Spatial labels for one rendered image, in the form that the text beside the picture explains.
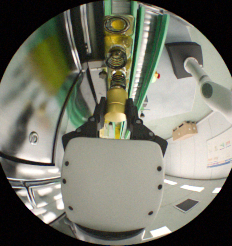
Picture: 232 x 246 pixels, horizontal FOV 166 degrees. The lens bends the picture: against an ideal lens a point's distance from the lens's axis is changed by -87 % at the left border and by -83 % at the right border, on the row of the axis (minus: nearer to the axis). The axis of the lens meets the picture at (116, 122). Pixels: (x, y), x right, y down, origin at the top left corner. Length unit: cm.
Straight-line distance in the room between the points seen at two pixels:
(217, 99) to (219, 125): 350
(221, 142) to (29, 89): 390
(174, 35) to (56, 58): 54
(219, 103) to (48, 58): 44
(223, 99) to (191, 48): 34
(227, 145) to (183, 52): 344
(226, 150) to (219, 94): 345
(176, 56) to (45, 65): 54
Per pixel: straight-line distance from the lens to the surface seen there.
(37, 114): 16
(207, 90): 36
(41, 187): 20
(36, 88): 16
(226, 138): 371
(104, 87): 53
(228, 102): 32
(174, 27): 57
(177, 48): 53
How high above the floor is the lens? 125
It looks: 23 degrees down
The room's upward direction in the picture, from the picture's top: 177 degrees counter-clockwise
